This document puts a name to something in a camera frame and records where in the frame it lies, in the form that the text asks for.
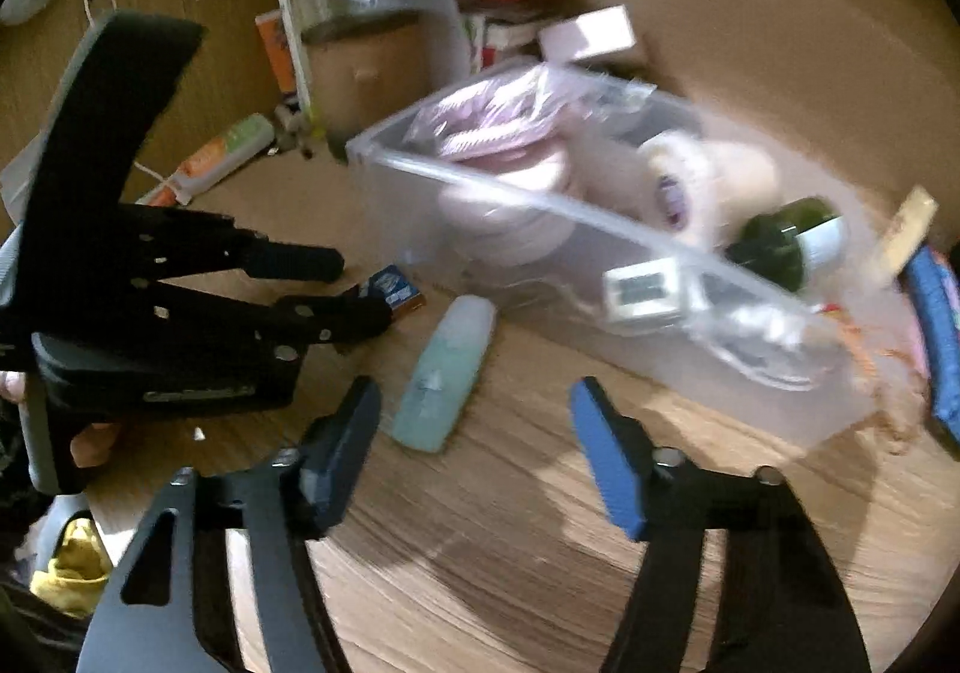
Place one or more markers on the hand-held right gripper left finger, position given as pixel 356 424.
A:
pixel 341 463

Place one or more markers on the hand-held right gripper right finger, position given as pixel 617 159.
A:
pixel 611 463

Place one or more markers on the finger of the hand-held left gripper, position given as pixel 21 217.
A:
pixel 292 260
pixel 337 320

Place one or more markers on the small blue box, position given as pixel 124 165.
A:
pixel 399 287

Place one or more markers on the teal tube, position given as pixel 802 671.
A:
pixel 442 380

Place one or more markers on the clear plastic container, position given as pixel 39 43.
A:
pixel 525 193

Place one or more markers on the dark green bottle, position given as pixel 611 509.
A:
pixel 780 238

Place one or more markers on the person's left hand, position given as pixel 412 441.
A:
pixel 94 444

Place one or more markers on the orange and green tube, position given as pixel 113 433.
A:
pixel 217 159

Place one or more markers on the small white digital timer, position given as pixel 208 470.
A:
pixel 637 287

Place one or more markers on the brown pitcher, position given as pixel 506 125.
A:
pixel 360 81

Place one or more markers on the stack of pink round pads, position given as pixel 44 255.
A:
pixel 510 223

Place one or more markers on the orange box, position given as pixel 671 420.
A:
pixel 271 54

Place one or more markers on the pink packet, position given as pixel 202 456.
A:
pixel 487 111

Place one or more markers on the yellow cloth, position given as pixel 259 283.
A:
pixel 71 560

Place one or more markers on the white tape roll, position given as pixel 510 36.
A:
pixel 675 178

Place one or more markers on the beige roll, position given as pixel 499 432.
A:
pixel 746 182

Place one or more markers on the blue case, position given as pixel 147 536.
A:
pixel 937 328

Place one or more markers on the white cardboard box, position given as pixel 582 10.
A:
pixel 589 34

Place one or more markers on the small cream bottle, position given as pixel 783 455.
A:
pixel 907 230

